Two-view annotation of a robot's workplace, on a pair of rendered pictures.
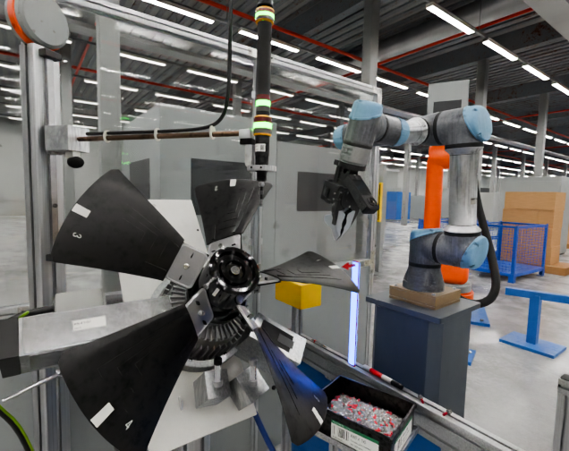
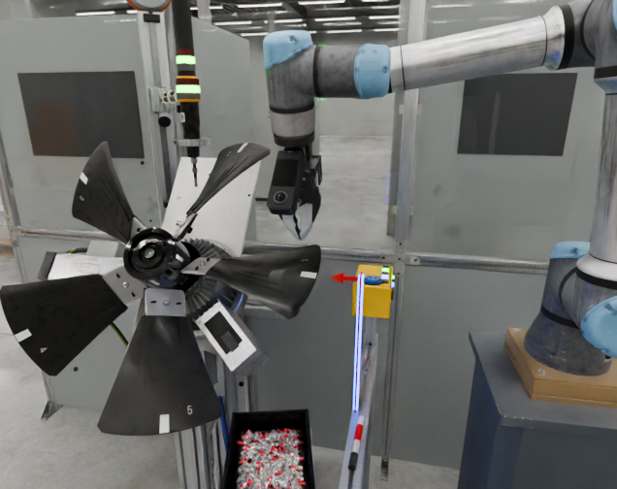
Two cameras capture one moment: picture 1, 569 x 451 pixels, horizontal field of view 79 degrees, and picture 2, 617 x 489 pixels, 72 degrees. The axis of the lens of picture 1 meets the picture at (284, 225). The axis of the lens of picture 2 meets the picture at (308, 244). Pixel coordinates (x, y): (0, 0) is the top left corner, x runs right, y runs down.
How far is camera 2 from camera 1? 88 cm
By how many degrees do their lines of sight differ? 49
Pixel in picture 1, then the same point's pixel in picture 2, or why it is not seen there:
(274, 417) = (417, 431)
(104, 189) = (95, 160)
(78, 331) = (80, 272)
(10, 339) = (47, 266)
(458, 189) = (601, 176)
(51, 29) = not seen: outside the picture
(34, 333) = (58, 266)
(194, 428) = not seen: hidden behind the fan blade
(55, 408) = not seen: hidden behind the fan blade
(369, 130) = (276, 83)
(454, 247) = (576, 299)
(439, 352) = (511, 469)
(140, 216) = (110, 186)
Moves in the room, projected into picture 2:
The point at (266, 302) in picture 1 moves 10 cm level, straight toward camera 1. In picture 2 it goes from (412, 292) to (397, 300)
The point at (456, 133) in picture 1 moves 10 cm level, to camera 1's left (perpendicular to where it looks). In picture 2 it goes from (601, 42) to (524, 48)
